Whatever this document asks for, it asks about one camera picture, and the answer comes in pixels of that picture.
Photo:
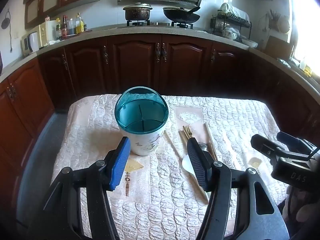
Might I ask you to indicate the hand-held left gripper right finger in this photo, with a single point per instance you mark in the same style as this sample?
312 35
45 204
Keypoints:
197 162

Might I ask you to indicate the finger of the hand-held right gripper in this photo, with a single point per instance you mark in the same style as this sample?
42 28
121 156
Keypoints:
291 141
262 146

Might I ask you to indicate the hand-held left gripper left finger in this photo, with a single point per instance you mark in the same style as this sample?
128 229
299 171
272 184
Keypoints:
121 163

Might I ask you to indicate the silver metal spoon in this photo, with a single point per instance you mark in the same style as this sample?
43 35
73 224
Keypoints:
203 147

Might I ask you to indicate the gold metal fork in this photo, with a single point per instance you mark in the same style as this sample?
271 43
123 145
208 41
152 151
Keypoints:
186 133

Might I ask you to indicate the white utensil holder teal rim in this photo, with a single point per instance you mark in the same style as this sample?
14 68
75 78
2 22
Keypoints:
141 127

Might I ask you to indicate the person's right hand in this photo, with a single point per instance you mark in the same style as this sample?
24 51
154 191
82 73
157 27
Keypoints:
306 207

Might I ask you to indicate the quilted white tablecloth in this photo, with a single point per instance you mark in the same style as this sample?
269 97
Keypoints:
162 200

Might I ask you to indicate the yellow packet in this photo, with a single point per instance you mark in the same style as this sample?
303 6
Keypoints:
307 68

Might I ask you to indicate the wooden cutting board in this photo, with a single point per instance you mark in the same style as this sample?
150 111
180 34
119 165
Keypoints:
277 46

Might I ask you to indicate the white bowl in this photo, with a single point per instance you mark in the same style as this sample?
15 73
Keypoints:
249 43

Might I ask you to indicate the round woven strainer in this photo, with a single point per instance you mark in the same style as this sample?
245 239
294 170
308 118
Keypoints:
283 25

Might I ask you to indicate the floral ceramic bowl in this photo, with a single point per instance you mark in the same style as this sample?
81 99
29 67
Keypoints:
231 33

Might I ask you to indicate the black dish rack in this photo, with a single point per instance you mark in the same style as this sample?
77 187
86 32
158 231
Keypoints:
232 22

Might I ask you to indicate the gas stove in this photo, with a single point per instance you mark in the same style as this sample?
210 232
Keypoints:
157 24

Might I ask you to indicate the dark sauce bottle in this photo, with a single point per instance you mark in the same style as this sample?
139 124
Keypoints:
71 28

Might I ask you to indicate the yellow oil bottle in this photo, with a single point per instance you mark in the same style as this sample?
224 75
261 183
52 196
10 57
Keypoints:
79 25

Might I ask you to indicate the red label sauce bottle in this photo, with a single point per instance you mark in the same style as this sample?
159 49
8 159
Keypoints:
64 28

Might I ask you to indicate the black wok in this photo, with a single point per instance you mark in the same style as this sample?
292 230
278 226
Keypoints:
181 17

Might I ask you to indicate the white electric kettle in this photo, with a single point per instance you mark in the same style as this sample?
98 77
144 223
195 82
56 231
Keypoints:
33 42

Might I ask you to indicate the beige box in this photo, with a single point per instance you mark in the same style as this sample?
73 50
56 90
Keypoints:
42 35

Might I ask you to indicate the black ladle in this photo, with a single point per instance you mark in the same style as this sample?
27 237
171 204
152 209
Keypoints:
193 9

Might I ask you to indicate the metal cooking pot with lid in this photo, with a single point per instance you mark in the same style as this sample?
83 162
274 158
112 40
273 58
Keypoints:
137 11

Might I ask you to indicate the wall utensil holder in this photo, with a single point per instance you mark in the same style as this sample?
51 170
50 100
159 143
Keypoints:
274 17

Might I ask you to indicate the wooden wall cabinets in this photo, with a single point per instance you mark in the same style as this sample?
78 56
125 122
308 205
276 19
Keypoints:
53 0

